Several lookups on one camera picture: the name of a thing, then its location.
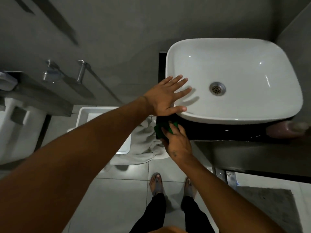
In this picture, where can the white plastic tub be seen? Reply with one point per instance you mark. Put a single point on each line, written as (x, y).
(85, 116)

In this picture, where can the white crumpled towel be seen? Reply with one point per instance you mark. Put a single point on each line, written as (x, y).
(143, 145)

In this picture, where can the chrome wall holder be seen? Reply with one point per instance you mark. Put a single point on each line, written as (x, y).
(52, 72)

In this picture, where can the chrome sink drain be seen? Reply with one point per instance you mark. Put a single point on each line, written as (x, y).
(217, 88)

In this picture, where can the person's left forearm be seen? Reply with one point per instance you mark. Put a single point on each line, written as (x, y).
(73, 162)

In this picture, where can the grey right sandal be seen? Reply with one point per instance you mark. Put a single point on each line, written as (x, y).
(190, 188)

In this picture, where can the white toilet tank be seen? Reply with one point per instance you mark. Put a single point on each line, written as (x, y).
(17, 133)

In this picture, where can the pink soap bottle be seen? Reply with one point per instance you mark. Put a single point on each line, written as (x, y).
(284, 129)

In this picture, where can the black vanity countertop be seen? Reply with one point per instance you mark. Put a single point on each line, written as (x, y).
(218, 132)

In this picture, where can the white ceramic sink basin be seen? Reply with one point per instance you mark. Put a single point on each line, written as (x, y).
(243, 70)

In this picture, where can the person's left thumb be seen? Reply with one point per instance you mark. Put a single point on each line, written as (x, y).
(178, 109)

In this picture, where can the person's left hand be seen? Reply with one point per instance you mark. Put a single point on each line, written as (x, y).
(160, 99)

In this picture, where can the person's right hand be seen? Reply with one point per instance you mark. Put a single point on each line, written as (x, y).
(178, 145)

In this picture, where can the person's left middle finger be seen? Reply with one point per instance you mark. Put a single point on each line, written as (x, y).
(181, 84)

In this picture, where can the black trousers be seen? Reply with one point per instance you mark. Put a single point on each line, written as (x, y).
(158, 213)

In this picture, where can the chrome counter support bracket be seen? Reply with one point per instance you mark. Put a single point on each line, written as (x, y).
(224, 175)

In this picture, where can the person's left little finger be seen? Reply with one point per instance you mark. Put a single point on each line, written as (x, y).
(168, 79)

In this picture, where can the grey left sandal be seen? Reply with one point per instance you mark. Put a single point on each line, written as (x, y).
(156, 183)

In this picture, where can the person's right thumb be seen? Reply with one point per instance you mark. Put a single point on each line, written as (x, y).
(165, 135)

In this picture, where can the green scrubbing sponge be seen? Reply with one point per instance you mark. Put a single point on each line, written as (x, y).
(160, 129)

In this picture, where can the grey sandal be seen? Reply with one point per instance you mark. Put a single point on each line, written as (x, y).
(156, 183)
(190, 188)

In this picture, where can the person's right forearm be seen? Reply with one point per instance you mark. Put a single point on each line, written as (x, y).
(223, 196)

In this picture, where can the grey bath mat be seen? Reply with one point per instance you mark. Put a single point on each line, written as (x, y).
(267, 208)

